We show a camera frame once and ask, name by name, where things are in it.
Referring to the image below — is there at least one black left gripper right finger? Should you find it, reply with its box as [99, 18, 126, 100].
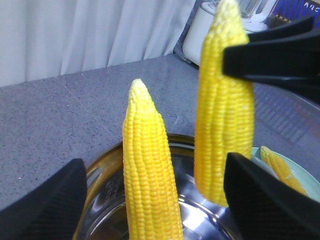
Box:
[223, 152, 320, 240]

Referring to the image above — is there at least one yellow corn cob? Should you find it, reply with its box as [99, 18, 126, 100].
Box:
[193, 0, 256, 207]
[122, 79, 184, 240]
[259, 146, 309, 197]

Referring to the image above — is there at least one pale green electric cooking pot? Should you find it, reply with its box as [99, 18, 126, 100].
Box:
[74, 134, 241, 240]

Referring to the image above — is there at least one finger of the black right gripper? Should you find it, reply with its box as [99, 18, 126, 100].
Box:
[222, 36, 320, 103]
[248, 16, 315, 43]

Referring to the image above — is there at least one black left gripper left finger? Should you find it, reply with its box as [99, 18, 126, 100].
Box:
[0, 158, 87, 240]

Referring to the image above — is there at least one grey curtain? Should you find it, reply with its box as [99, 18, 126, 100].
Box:
[0, 0, 196, 86]

